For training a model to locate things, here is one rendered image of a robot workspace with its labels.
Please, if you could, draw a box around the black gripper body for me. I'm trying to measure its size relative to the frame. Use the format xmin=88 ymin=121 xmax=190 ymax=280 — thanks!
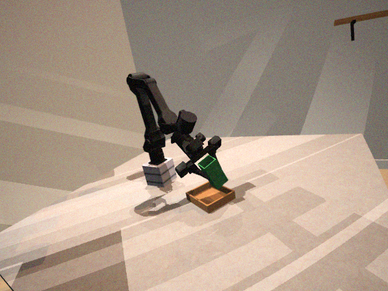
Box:
xmin=175 ymin=136 xmax=221 ymax=178

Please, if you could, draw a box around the orange shallow tray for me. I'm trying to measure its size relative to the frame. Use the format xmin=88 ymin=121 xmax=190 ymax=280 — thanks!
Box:
xmin=186 ymin=182 xmax=236 ymax=213

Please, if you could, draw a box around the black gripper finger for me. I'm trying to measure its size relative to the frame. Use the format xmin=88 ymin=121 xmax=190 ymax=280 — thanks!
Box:
xmin=187 ymin=163 xmax=210 ymax=180
xmin=209 ymin=146 xmax=221 ymax=166

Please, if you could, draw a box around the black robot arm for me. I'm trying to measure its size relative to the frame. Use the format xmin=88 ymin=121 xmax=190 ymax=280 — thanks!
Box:
xmin=126 ymin=72 xmax=206 ymax=166

